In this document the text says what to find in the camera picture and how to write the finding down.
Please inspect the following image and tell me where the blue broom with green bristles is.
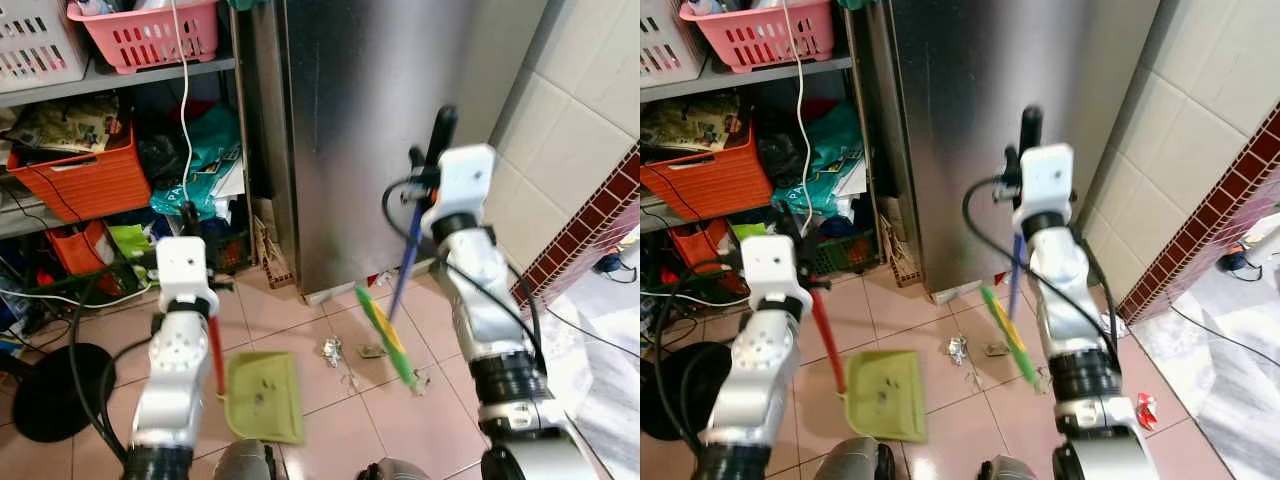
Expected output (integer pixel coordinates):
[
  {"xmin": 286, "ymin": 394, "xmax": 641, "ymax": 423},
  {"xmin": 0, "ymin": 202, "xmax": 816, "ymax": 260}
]
[
  {"xmin": 354, "ymin": 104, "xmax": 459, "ymax": 393},
  {"xmin": 979, "ymin": 104, "xmax": 1044, "ymax": 388}
]

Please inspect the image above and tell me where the patterned printed bag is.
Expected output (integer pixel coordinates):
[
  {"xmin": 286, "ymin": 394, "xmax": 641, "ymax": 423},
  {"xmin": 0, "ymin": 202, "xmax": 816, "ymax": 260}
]
[
  {"xmin": 4, "ymin": 94, "xmax": 123, "ymax": 153},
  {"xmin": 640, "ymin": 92, "xmax": 743, "ymax": 153}
]

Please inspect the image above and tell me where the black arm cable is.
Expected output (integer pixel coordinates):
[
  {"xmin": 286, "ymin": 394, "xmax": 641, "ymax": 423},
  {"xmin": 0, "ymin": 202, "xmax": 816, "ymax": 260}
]
[
  {"xmin": 381, "ymin": 176, "xmax": 547, "ymax": 373},
  {"xmin": 961, "ymin": 176, "xmax": 1123, "ymax": 373},
  {"xmin": 648, "ymin": 260, "xmax": 749, "ymax": 453},
  {"xmin": 66, "ymin": 262, "xmax": 163, "ymax": 463}
]

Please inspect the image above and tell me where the grey metal shelf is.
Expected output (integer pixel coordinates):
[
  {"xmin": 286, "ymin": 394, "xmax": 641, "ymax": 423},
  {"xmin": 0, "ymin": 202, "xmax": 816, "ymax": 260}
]
[
  {"xmin": 640, "ymin": 52, "xmax": 873, "ymax": 236},
  {"xmin": 0, "ymin": 54, "xmax": 251, "ymax": 241}
]

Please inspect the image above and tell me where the round black fan base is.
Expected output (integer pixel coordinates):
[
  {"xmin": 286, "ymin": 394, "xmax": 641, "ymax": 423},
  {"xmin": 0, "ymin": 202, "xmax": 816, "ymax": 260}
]
[
  {"xmin": 11, "ymin": 342, "xmax": 118, "ymax": 444},
  {"xmin": 640, "ymin": 341, "xmax": 733, "ymax": 442}
]

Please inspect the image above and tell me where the grey left robot leg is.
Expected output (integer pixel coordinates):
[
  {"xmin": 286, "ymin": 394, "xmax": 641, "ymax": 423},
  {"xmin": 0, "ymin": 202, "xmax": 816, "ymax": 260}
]
[
  {"xmin": 212, "ymin": 439, "xmax": 278, "ymax": 480},
  {"xmin": 814, "ymin": 436, "xmax": 897, "ymax": 480}
]

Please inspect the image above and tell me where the grey robot leg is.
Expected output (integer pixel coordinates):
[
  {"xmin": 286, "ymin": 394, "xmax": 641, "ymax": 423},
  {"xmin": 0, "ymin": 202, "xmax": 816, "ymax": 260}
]
[
  {"xmin": 212, "ymin": 439, "xmax": 278, "ymax": 480},
  {"xmin": 358, "ymin": 457, "xmax": 433, "ymax": 480},
  {"xmin": 978, "ymin": 454, "xmax": 1053, "ymax": 480},
  {"xmin": 814, "ymin": 436, "xmax": 897, "ymax": 480}
]

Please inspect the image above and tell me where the grey right robot leg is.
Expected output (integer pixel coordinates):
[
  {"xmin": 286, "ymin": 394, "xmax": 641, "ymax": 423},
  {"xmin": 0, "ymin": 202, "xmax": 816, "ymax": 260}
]
[
  {"xmin": 358, "ymin": 457, "xmax": 433, "ymax": 480},
  {"xmin": 978, "ymin": 454, "xmax": 1053, "ymax": 480}
]

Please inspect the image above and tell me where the small orange bag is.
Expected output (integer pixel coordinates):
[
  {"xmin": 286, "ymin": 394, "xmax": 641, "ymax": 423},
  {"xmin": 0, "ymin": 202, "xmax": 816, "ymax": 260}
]
[
  {"xmin": 667, "ymin": 221, "xmax": 743, "ymax": 273},
  {"xmin": 44, "ymin": 221, "xmax": 117, "ymax": 277}
]

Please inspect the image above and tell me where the orange plastic crate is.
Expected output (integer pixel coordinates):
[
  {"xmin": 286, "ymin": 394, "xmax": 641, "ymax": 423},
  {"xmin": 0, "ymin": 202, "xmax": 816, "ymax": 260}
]
[
  {"xmin": 640, "ymin": 124, "xmax": 772, "ymax": 224},
  {"xmin": 7, "ymin": 124, "xmax": 154, "ymax": 224}
]

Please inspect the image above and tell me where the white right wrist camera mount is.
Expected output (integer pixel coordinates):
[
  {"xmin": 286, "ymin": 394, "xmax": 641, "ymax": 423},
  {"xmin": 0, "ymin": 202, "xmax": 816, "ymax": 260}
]
[
  {"xmin": 436, "ymin": 144, "xmax": 498, "ymax": 218},
  {"xmin": 1014, "ymin": 142, "xmax": 1077, "ymax": 217}
]

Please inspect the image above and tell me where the pink plastic basket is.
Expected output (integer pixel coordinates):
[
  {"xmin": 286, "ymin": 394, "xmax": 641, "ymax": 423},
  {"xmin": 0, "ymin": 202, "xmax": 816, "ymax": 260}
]
[
  {"xmin": 66, "ymin": 0, "xmax": 222, "ymax": 75},
  {"xmin": 679, "ymin": 0, "xmax": 837, "ymax": 74}
]

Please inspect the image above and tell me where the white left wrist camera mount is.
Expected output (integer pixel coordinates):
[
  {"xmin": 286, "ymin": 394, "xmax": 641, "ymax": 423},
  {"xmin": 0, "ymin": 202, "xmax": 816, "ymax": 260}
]
[
  {"xmin": 741, "ymin": 234, "xmax": 814, "ymax": 302},
  {"xmin": 155, "ymin": 236, "xmax": 209, "ymax": 302}
]

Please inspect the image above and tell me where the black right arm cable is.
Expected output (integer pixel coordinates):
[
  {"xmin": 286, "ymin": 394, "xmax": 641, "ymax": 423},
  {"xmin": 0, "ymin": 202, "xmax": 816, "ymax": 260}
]
[
  {"xmin": 381, "ymin": 176, "xmax": 547, "ymax": 373},
  {"xmin": 961, "ymin": 176, "xmax": 1123, "ymax": 373}
]

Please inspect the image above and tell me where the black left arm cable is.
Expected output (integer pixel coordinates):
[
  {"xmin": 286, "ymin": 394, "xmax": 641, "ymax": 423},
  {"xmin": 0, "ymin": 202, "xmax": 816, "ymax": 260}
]
[
  {"xmin": 648, "ymin": 260, "xmax": 749, "ymax": 453},
  {"xmin": 66, "ymin": 262, "xmax": 163, "ymax": 463}
]

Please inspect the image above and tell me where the white plastic basket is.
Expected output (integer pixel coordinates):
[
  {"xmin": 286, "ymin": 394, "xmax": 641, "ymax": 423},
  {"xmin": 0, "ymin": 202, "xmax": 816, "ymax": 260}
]
[
  {"xmin": 640, "ymin": 0, "xmax": 707, "ymax": 89},
  {"xmin": 0, "ymin": 0, "xmax": 90, "ymax": 94}
]

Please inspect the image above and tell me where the thin black floor cable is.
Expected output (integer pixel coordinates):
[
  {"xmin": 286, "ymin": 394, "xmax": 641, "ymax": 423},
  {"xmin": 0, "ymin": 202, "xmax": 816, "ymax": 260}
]
[
  {"xmin": 1168, "ymin": 300, "xmax": 1280, "ymax": 371},
  {"xmin": 544, "ymin": 304, "xmax": 641, "ymax": 361}
]

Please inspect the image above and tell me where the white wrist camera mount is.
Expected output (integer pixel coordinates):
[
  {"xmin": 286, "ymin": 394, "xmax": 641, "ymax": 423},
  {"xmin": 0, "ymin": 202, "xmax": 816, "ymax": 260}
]
[
  {"xmin": 1014, "ymin": 142, "xmax": 1077, "ymax": 217},
  {"xmin": 155, "ymin": 236, "xmax": 209, "ymax": 302},
  {"xmin": 741, "ymin": 234, "xmax": 814, "ymax": 302},
  {"xmin": 436, "ymin": 144, "xmax": 498, "ymax": 218}
]

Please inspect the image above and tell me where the green dustpan with red handle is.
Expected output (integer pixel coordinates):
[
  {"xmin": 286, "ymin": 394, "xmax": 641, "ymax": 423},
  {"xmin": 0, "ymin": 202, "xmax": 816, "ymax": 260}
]
[
  {"xmin": 206, "ymin": 314, "xmax": 307, "ymax": 445},
  {"xmin": 808, "ymin": 288, "xmax": 929, "ymax": 445}
]

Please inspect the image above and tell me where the brown cardboard piece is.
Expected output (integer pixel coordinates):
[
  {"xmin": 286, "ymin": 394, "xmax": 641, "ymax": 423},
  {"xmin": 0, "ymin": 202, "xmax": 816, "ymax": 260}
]
[
  {"xmin": 878, "ymin": 198, "xmax": 923, "ymax": 288},
  {"xmin": 253, "ymin": 198, "xmax": 298, "ymax": 292}
]

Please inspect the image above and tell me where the teal plastic bag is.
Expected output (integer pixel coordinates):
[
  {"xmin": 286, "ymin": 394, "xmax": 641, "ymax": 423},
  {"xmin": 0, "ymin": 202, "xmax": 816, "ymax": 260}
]
[
  {"xmin": 149, "ymin": 104, "xmax": 245, "ymax": 223},
  {"xmin": 768, "ymin": 100, "xmax": 867, "ymax": 217}
]

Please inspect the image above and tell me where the white hanging cable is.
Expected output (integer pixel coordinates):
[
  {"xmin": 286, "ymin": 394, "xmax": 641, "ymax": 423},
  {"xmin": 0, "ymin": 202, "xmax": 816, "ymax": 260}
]
[
  {"xmin": 784, "ymin": 0, "xmax": 815, "ymax": 233},
  {"xmin": 171, "ymin": 0, "xmax": 195, "ymax": 206}
]

